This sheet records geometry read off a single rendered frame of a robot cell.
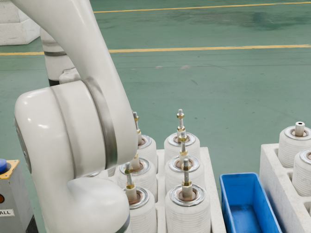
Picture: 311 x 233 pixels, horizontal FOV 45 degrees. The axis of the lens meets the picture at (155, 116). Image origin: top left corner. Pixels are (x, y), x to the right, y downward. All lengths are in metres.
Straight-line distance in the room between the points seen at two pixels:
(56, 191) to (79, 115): 0.07
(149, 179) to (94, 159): 0.55
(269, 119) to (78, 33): 1.37
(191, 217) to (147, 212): 0.09
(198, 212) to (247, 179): 0.36
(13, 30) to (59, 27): 2.98
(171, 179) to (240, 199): 0.33
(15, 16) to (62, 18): 2.95
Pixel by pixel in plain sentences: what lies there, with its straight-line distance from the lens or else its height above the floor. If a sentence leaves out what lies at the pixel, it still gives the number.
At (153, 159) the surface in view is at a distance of 1.01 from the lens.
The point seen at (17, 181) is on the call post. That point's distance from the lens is 0.90.
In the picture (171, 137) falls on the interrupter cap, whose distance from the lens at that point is 1.01.
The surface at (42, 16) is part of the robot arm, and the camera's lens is 0.40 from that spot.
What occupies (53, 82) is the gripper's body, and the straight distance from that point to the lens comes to 0.80.
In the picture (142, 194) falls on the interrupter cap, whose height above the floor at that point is 0.25.
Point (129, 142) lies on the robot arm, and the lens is 0.35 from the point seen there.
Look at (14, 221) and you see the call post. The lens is 0.93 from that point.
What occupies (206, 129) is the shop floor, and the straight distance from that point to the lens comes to 1.58.
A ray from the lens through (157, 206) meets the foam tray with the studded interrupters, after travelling 0.90.
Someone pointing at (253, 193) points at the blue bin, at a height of 0.05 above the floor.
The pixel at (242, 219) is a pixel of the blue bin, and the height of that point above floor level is 0.00.
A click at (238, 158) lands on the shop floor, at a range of 1.40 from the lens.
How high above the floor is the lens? 0.75
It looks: 26 degrees down
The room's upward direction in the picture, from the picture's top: 5 degrees counter-clockwise
